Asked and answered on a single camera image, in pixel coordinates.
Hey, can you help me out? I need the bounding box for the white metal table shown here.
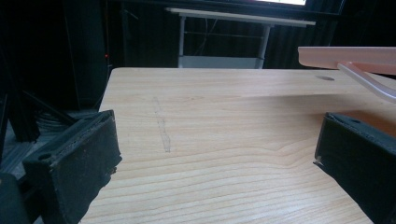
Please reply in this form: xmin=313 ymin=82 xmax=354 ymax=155
xmin=165 ymin=7 xmax=317 ymax=70

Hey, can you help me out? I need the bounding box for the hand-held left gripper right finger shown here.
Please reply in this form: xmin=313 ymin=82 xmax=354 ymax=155
xmin=313 ymin=112 xmax=396 ymax=224

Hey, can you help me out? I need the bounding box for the pink plastic basket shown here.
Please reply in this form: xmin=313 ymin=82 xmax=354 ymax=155
xmin=297 ymin=46 xmax=396 ymax=105

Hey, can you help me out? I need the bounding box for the lit monitor screen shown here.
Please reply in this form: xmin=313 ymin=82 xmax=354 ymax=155
xmin=255 ymin=0 xmax=307 ymax=7

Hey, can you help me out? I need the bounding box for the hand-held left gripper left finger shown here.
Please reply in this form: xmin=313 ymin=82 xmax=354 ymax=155
xmin=21 ymin=109 xmax=123 ymax=224

